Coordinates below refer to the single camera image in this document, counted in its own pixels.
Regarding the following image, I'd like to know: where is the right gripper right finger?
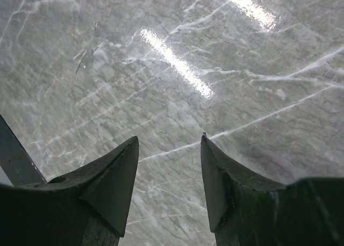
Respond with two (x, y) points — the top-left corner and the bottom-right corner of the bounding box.
(200, 136), (343, 245)

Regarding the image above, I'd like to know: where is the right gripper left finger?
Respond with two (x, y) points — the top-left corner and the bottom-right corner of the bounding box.
(1, 136), (139, 245)

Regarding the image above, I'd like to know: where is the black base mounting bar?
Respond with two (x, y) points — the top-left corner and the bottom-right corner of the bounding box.
(0, 118), (46, 186)

